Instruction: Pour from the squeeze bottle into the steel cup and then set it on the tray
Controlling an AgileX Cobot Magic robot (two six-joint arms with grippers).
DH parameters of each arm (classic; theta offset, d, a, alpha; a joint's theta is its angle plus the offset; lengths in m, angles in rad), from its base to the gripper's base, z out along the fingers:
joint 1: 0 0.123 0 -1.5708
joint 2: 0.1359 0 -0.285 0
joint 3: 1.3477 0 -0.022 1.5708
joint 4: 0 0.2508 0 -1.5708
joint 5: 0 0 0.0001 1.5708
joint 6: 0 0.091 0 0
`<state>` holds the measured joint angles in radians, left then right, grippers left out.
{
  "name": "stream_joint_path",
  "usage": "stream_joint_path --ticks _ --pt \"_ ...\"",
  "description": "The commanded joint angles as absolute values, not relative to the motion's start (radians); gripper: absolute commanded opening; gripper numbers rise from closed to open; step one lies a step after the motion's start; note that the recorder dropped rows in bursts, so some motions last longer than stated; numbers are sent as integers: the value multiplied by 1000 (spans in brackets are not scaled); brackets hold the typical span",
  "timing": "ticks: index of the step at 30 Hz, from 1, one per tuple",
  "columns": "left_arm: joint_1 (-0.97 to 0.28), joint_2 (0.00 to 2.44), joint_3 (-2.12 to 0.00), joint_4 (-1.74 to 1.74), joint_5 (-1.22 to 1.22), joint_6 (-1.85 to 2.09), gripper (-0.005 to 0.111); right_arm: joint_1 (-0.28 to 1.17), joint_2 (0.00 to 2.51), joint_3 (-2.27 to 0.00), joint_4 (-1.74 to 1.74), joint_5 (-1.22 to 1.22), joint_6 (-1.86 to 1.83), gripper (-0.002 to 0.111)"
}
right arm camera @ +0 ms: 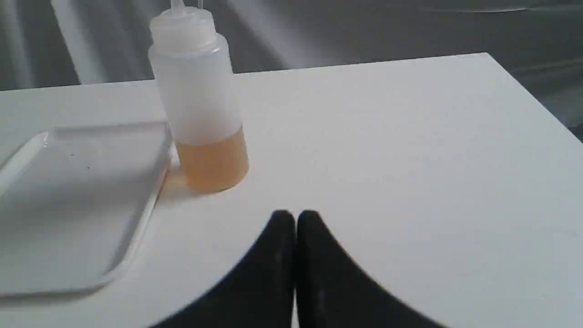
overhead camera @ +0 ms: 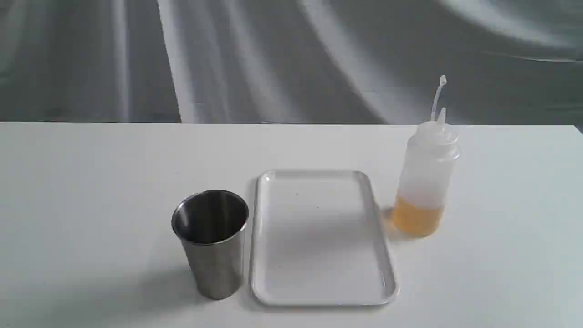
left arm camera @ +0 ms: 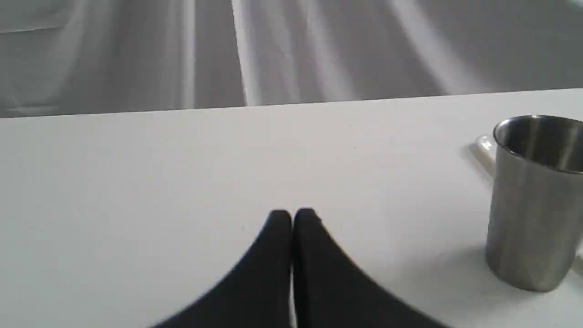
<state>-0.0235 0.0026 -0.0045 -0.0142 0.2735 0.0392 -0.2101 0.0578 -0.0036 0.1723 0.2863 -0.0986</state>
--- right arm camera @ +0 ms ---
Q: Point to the white plastic tray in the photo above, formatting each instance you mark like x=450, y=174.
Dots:
x=75, y=204

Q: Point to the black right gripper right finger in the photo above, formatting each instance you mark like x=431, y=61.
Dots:
x=332, y=291

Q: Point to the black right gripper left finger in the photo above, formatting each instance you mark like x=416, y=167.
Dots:
x=257, y=293

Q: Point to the translucent squeeze bottle amber liquid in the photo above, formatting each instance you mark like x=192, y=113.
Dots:
x=192, y=67

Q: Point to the grey backdrop cloth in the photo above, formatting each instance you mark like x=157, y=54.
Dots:
x=55, y=43

